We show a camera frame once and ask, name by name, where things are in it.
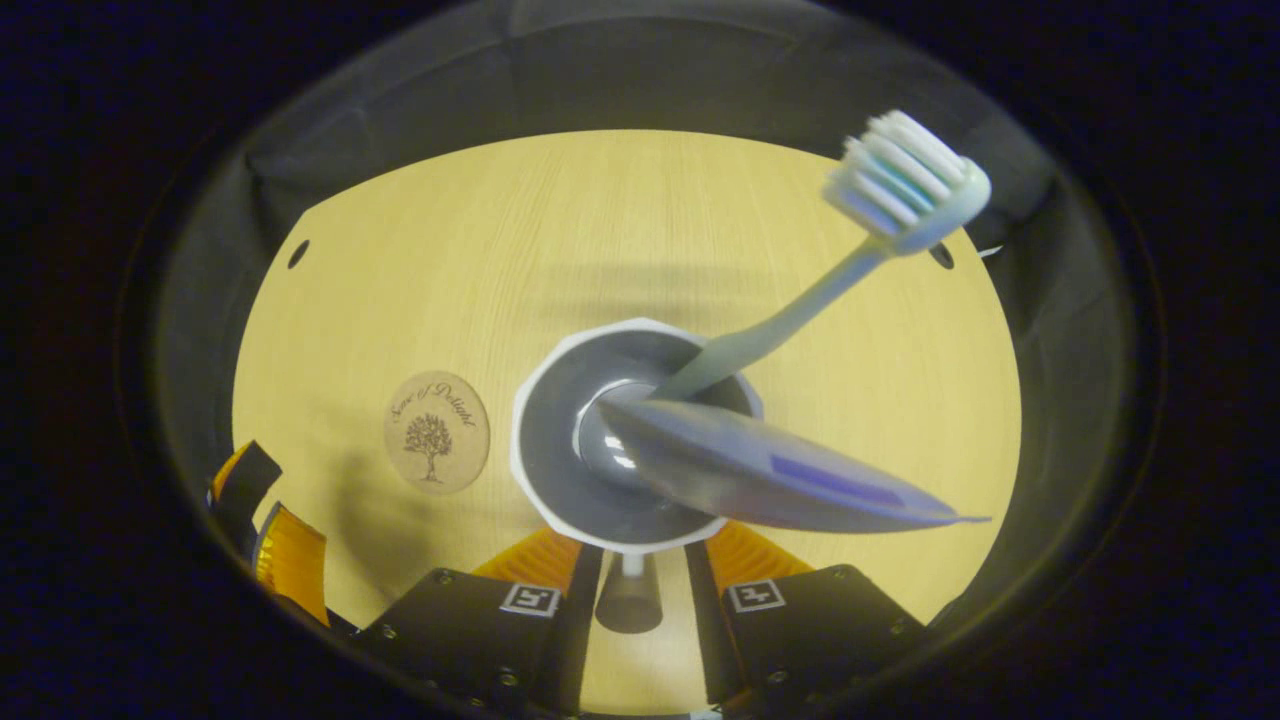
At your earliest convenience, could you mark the white toothbrush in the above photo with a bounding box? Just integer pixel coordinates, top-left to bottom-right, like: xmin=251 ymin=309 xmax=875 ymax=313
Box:
xmin=655 ymin=110 xmax=993 ymax=401

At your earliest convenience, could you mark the white toothpaste tube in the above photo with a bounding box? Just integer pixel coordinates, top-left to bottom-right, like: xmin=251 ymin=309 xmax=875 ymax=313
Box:
xmin=600 ymin=398 xmax=991 ymax=534

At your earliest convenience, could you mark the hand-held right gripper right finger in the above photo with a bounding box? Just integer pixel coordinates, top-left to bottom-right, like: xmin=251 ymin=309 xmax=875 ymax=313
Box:
xmin=685 ymin=520 xmax=926 ymax=711

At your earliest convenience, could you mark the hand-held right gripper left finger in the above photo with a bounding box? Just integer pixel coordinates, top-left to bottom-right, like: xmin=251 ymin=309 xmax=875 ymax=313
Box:
xmin=355 ymin=528 xmax=606 ymax=716

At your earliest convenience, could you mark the white cup with wooden handle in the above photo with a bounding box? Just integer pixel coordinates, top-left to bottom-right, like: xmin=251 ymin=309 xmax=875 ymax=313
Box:
xmin=510 ymin=318 xmax=766 ymax=634

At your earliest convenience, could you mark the round cork coaster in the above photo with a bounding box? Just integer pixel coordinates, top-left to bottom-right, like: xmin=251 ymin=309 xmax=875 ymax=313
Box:
xmin=383 ymin=370 xmax=491 ymax=495

